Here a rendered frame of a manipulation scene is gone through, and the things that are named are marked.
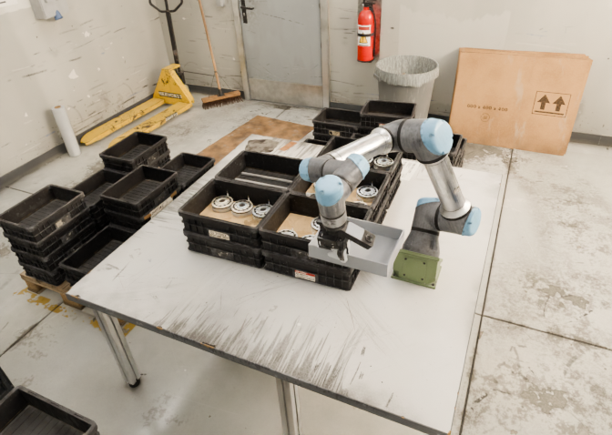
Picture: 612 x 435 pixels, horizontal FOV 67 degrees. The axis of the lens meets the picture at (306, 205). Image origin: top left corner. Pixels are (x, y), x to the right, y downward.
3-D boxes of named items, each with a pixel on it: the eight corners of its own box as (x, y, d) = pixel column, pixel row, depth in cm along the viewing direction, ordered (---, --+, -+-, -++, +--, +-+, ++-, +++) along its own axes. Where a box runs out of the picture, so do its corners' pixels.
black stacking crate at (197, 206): (289, 213, 217) (287, 192, 211) (260, 251, 195) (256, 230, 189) (217, 197, 231) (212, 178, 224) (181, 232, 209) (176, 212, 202)
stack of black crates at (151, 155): (150, 180, 379) (136, 130, 353) (180, 187, 368) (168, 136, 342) (116, 207, 349) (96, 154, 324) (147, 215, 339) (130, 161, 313)
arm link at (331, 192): (350, 177, 123) (331, 198, 119) (352, 204, 131) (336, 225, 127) (325, 167, 127) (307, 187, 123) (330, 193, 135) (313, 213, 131)
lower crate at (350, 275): (371, 249, 210) (372, 227, 203) (350, 294, 187) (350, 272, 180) (290, 231, 223) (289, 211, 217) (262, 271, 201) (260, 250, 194)
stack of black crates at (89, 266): (118, 252, 305) (107, 224, 292) (154, 263, 294) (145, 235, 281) (70, 293, 276) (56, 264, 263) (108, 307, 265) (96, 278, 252)
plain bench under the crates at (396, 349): (482, 268, 296) (503, 174, 256) (427, 532, 178) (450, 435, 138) (262, 217, 354) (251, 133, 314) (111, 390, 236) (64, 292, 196)
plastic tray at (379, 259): (403, 241, 161) (404, 229, 158) (386, 277, 146) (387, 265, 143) (331, 224, 171) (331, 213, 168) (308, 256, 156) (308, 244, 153)
